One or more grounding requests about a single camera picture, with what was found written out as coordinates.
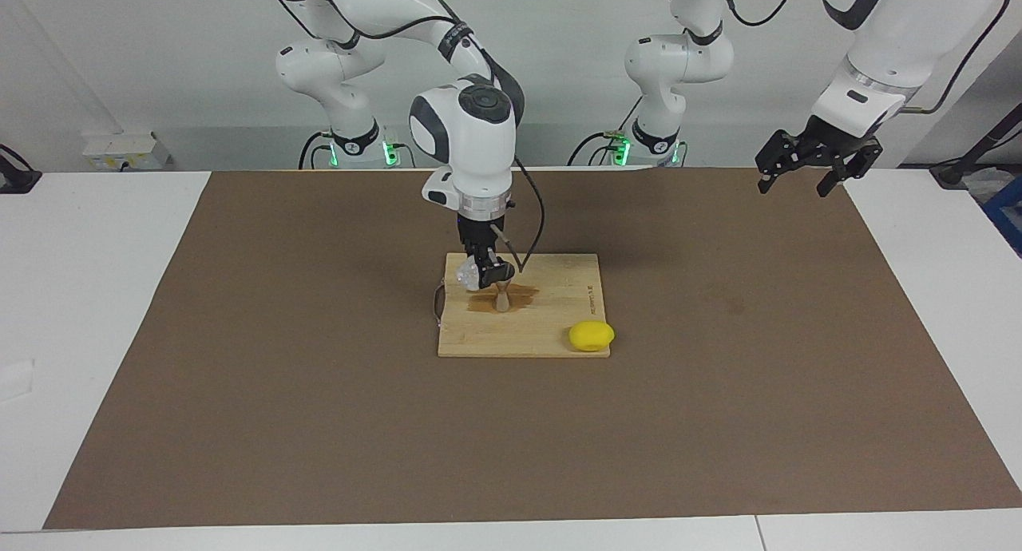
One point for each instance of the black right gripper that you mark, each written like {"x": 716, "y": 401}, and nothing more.
{"x": 479, "y": 231}

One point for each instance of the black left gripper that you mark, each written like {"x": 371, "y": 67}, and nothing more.
{"x": 838, "y": 142}

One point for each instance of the clear glass cup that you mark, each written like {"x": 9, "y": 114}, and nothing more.
{"x": 465, "y": 277}

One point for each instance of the metal jigger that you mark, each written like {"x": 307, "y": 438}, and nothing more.
{"x": 501, "y": 299}

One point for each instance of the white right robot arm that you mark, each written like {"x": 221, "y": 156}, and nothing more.
{"x": 471, "y": 144}

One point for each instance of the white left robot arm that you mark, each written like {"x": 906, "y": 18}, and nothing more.
{"x": 679, "y": 56}

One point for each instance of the wooden cutting board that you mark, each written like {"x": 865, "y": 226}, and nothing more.
{"x": 519, "y": 331}

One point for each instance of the yellow lemon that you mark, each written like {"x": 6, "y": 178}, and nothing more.
{"x": 591, "y": 336}

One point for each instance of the black stand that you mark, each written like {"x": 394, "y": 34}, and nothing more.
{"x": 954, "y": 172}

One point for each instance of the brown table mat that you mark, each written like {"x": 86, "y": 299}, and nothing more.
{"x": 319, "y": 439}

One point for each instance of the white wall power strip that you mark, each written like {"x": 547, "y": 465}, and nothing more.
{"x": 128, "y": 152}

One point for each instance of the black clamp mount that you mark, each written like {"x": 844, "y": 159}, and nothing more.
{"x": 16, "y": 180}

